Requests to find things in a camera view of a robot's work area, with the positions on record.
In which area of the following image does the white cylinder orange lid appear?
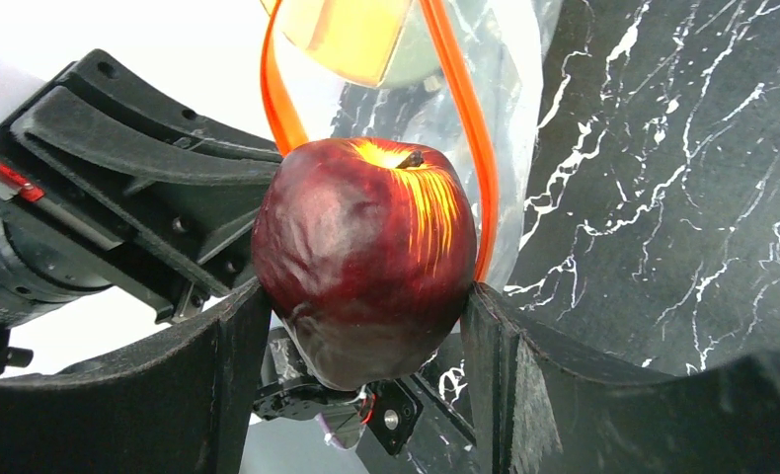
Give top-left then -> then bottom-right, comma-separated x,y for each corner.
276,0 -> 439,88

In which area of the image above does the dark red apple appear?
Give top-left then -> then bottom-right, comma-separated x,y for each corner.
252,137 -> 478,391

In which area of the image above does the clear zip top bag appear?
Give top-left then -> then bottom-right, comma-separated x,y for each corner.
260,1 -> 562,288

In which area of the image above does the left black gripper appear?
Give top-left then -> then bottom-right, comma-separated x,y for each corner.
0,49 -> 280,375

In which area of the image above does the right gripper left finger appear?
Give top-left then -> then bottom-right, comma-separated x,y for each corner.
0,280 -> 271,473

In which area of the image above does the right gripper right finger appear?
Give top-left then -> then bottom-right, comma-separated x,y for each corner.
461,284 -> 780,473

